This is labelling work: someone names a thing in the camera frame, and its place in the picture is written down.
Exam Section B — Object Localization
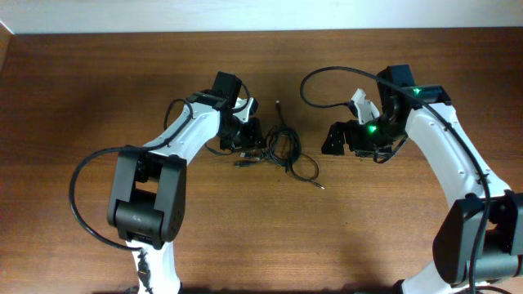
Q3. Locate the black USB cable bundle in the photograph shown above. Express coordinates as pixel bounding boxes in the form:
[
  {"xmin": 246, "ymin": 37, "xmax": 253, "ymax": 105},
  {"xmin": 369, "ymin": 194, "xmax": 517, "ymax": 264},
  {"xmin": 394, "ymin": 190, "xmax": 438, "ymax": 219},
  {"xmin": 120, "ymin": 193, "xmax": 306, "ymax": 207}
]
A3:
[{"xmin": 234, "ymin": 100, "xmax": 303, "ymax": 172}]

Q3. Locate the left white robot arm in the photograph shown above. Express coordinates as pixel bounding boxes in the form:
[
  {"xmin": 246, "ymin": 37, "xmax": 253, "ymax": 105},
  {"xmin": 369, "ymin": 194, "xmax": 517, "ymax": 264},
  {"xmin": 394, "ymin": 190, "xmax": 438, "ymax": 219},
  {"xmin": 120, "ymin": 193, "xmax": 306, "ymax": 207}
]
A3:
[{"xmin": 107, "ymin": 72, "xmax": 261, "ymax": 293}]

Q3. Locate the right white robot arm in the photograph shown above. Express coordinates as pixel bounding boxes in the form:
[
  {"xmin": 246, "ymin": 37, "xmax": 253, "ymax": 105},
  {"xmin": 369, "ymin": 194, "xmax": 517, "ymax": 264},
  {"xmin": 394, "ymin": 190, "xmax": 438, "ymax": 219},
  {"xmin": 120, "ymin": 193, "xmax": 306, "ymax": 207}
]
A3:
[{"xmin": 321, "ymin": 65, "xmax": 522, "ymax": 293}]

